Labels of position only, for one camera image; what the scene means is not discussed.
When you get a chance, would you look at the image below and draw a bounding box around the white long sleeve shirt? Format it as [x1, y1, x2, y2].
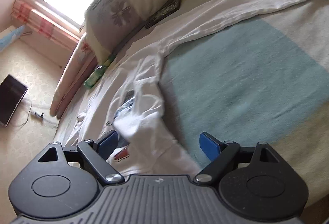
[74, 0, 329, 178]

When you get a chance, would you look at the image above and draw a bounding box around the white air conditioner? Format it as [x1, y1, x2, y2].
[1, 25, 25, 52]

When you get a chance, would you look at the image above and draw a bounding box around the pink striped left curtain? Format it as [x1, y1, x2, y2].
[11, 0, 80, 51]

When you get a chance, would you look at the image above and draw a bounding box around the green glass bottle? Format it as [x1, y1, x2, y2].
[84, 55, 115, 90]

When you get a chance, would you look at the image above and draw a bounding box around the white power strip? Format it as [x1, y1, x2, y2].
[30, 110, 58, 127]

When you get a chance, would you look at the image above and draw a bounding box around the pink folded quilt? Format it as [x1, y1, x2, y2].
[50, 33, 98, 119]

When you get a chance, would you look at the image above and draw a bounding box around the patchwork floral bed sheet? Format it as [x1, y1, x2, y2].
[52, 0, 329, 224]

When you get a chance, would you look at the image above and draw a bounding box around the black flat television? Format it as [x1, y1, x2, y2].
[0, 74, 28, 127]

